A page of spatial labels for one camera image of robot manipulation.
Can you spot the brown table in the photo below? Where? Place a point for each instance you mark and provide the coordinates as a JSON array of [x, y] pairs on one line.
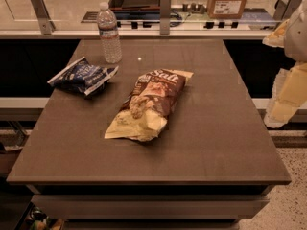
[[174, 142]]

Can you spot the right metal glass bracket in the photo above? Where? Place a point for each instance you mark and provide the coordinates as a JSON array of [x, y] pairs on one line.
[[285, 8]]

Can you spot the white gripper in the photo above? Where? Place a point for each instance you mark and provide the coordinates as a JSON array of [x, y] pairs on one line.
[[297, 35]]

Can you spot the brown yellow salt chip bag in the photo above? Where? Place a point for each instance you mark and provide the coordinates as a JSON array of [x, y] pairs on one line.
[[145, 112]]

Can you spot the cardboard box with label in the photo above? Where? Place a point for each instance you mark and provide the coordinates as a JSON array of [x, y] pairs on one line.
[[225, 9]]

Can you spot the metal glass bracket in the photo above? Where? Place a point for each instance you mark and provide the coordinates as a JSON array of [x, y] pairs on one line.
[[165, 10], [45, 23], [285, 8]]

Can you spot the clear plastic water bottle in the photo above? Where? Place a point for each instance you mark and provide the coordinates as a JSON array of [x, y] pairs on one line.
[[108, 31]]

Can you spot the middle metal glass bracket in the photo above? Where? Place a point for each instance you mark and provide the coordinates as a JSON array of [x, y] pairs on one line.
[[165, 10]]

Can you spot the left metal glass bracket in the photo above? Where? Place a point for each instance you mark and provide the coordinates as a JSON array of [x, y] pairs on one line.
[[45, 23]]

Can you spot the blue chip bag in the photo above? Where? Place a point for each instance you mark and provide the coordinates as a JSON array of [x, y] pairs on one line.
[[83, 77]]

